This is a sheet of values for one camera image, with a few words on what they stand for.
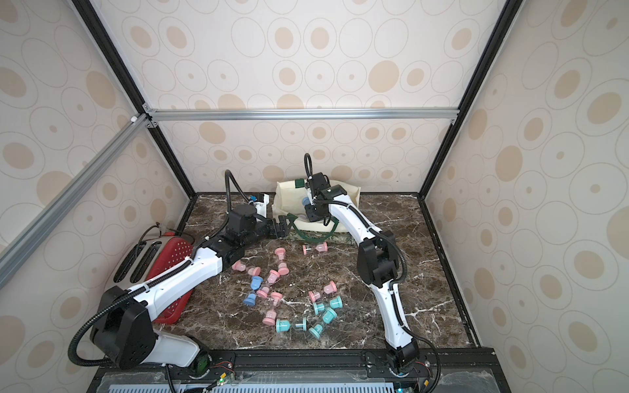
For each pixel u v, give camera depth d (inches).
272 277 35.3
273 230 28.1
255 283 35.1
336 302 32.9
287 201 39.1
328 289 34.4
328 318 31.9
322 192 28.2
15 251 20.2
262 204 28.6
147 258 31.1
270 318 31.3
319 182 31.1
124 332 16.0
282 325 31.0
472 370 28.8
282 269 36.0
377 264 23.3
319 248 39.2
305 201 38.5
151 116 35.6
